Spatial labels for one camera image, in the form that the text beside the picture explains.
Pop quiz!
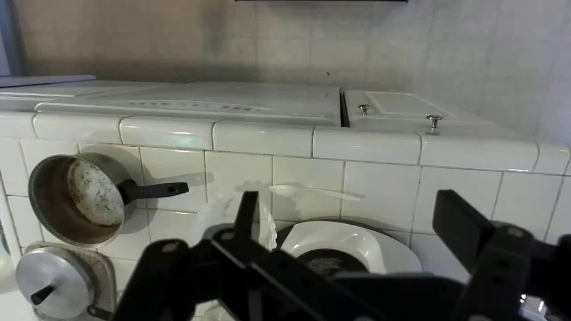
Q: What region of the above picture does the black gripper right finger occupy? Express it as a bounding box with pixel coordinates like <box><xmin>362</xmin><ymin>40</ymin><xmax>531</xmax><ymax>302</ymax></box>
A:
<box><xmin>431</xmin><ymin>189</ymin><xmax>571</xmax><ymax>321</ymax></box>

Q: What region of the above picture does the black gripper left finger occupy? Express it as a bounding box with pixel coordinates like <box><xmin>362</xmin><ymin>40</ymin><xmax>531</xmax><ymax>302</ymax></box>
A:
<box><xmin>112</xmin><ymin>189</ymin><xmax>381</xmax><ymax>321</ymax></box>

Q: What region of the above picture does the white coffee maker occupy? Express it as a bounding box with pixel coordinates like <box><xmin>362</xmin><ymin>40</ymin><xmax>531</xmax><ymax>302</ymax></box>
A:
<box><xmin>278</xmin><ymin>220</ymin><xmax>424</xmax><ymax>279</ymax></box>

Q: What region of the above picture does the white lower cabinet door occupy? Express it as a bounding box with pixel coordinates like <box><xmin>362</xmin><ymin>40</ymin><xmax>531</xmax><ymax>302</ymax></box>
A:
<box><xmin>344</xmin><ymin>88</ymin><xmax>513</xmax><ymax>141</ymax></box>
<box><xmin>33</xmin><ymin>82</ymin><xmax>342</xmax><ymax>129</ymax></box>

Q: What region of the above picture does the silver pot with black handle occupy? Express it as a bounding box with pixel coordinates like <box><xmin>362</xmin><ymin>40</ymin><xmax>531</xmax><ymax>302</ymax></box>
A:
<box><xmin>26</xmin><ymin>152</ymin><xmax>190</xmax><ymax>247</ymax></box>

